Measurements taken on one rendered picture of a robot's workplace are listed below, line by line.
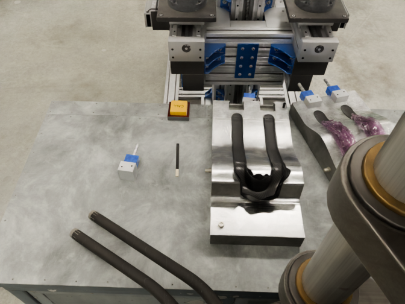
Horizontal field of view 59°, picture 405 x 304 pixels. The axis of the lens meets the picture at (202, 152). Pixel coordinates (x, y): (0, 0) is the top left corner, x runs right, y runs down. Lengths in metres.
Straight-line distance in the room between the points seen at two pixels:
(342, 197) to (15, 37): 3.35
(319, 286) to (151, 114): 1.03
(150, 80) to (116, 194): 1.69
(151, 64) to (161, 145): 1.69
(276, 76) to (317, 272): 1.29
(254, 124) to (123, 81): 1.71
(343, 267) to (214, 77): 1.32
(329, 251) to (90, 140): 1.05
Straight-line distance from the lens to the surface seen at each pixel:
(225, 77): 1.64
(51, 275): 1.11
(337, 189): 0.31
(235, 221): 1.03
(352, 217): 0.30
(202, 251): 1.05
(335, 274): 0.43
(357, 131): 1.28
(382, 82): 3.04
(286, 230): 1.04
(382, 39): 3.51
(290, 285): 0.52
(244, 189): 1.07
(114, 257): 1.01
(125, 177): 1.18
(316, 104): 1.36
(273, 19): 1.61
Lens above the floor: 1.77
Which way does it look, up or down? 52 degrees down
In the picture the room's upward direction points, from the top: 1 degrees clockwise
